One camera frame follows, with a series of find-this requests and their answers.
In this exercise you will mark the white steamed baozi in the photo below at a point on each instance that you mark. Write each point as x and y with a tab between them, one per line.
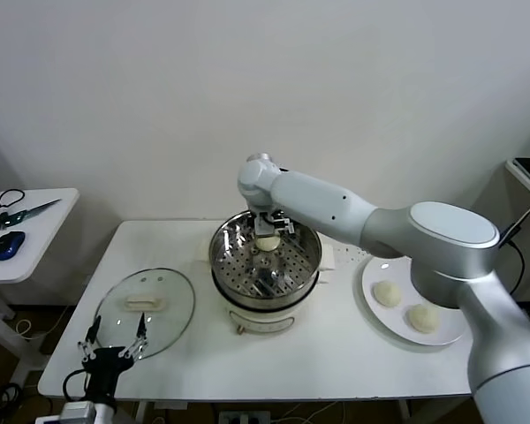
422	319
267	244
386	293

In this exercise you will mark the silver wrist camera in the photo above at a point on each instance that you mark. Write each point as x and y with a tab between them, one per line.
77	413
265	226

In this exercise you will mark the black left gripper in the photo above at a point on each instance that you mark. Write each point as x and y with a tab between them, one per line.
108	360

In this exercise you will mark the stainless steel steamer basket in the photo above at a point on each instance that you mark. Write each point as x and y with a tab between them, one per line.
229	247

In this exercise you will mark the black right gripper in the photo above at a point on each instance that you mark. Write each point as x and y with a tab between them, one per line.
265	215

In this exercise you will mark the white round plate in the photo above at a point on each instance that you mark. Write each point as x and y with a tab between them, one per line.
388	318

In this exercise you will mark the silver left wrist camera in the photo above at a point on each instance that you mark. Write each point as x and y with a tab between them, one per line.
77	413

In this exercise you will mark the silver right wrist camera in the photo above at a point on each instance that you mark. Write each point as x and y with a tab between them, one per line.
265	226

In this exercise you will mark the white side table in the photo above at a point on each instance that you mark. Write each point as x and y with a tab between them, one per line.
48	247

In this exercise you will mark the round glass pot lid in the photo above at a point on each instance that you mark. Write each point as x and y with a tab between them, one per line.
168	309

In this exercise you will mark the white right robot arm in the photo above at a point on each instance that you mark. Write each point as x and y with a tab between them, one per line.
424	229

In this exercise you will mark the blue computer mouse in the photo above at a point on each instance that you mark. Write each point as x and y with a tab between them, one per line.
9	245

